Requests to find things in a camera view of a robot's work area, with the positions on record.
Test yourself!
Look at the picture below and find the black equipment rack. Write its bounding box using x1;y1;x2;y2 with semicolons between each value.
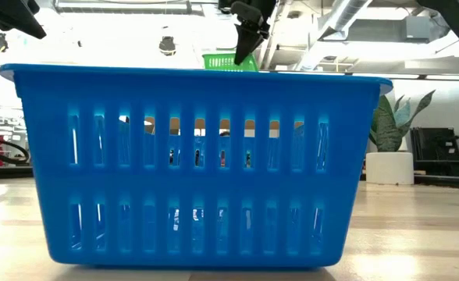
410;126;459;179

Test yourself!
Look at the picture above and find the green leafy plant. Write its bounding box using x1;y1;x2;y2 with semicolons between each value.
368;89;436;153

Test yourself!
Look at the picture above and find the white plant pot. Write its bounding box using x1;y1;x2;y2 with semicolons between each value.
365;151;415;186

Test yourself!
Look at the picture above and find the blue slotted plastic basket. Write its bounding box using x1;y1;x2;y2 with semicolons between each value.
0;63;393;270

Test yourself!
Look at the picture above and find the silver slanted ventilation duct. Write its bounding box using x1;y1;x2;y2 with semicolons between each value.
295;0;373;71

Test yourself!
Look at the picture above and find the green slotted plastic basket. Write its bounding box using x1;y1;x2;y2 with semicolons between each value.
201;52;260;73

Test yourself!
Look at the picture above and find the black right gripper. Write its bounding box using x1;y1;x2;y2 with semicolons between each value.
218;0;278;66

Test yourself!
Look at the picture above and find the black hose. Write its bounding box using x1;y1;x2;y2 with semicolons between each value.
0;132;31;165

